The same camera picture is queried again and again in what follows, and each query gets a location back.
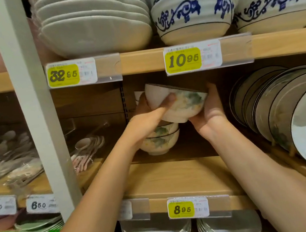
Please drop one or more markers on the person's right hand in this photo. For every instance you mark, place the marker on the person's right hand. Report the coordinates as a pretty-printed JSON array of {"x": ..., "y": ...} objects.
[{"x": 212, "y": 119}]

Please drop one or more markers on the person's left hand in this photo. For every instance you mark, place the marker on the person's left hand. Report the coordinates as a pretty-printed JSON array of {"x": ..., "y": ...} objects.
[{"x": 142, "y": 125}]

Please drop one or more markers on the medium floral bowls stack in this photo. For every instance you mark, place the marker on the medium floral bowls stack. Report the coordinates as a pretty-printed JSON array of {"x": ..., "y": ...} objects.
[{"x": 161, "y": 145}]

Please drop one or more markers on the person's right forearm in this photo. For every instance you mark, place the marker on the person's right forearm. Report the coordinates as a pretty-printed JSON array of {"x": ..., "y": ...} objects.
[{"x": 275, "y": 181}]

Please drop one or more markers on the person's left forearm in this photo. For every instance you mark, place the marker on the person's left forearm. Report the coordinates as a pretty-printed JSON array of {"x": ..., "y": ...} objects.
[{"x": 94, "y": 217}]

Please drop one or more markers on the stack of large white dishes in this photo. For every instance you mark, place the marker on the stack of large white dishes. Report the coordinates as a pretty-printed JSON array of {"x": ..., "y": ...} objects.
[{"x": 93, "y": 36}]

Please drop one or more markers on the bundle of pink ceramic spoons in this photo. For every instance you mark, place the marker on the bundle of pink ceramic spoons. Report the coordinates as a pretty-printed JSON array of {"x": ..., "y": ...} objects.
[{"x": 83, "y": 145}]

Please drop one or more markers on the yellow price tag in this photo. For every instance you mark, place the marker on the yellow price tag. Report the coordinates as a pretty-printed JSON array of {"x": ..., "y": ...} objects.
[
  {"x": 125, "y": 210},
  {"x": 63, "y": 76},
  {"x": 181, "y": 210},
  {"x": 183, "y": 60}
]

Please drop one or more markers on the stack of pale green plates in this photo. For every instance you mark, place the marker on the stack of pale green plates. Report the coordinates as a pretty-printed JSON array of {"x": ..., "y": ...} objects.
[{"x": 40, "y": 227}]

